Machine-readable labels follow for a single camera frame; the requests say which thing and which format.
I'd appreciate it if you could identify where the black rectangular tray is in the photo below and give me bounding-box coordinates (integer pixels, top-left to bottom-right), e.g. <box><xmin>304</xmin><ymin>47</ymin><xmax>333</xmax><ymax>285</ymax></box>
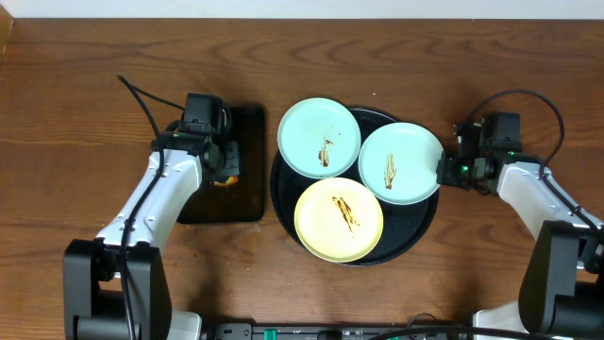
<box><xmin>177</xmin><ymin>106</ymin><xmax>266</xmax><ymax>225</ymax></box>

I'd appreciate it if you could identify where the yellow plate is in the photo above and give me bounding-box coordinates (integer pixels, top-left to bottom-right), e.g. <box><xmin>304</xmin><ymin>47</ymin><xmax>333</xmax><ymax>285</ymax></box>
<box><xmin>294</xmin><ymin>178</ymin><xmax>384</xmax><ymax>264</ymax></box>

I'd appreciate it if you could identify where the black round tray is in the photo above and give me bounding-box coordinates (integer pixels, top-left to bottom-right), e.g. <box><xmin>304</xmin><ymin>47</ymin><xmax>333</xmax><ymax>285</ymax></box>
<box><xmin>270</xmin><ymin>107</ymin><xmax>439</xmax><ymax>267</ymax></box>

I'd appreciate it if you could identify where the green and yellow sponge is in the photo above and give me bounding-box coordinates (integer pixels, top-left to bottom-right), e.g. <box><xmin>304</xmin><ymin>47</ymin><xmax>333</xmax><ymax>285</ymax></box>
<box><xmin>213</xmin><ymin>176</ymin><xmax>239</xmax><ymax>187</ymax></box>

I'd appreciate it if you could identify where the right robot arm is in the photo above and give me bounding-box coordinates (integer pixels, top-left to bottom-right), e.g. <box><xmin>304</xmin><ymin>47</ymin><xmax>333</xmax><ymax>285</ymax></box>
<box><xmin>437</xmin><ymin>151</ymin><xmax>603</xmax><ymax>339</ymax></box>

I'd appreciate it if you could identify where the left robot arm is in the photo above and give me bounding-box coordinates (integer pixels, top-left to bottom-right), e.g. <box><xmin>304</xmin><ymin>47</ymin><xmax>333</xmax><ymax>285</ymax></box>
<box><xmin>62</xmin><ymin>132</ymin><xmax>241</xmax><ymax>339</ymax></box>

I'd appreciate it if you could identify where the light blue plate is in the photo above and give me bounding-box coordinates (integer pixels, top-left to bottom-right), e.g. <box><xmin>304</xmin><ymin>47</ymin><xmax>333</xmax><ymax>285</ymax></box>
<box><xmin>358</xmin><ymin>123</ymin><xmax>444</xmax><ymax>205</ymax></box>
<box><xmin>277</xmin><ymin>97</ymin><xmax>361</xmax><ymax>179</ymax></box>

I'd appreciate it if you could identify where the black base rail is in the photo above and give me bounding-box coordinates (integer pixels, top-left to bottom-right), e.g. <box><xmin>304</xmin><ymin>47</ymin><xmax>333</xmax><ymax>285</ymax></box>
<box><xmin>202</xmin><ymin>321</ymin><xmax>478</xmax><ymax>340</ymax></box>

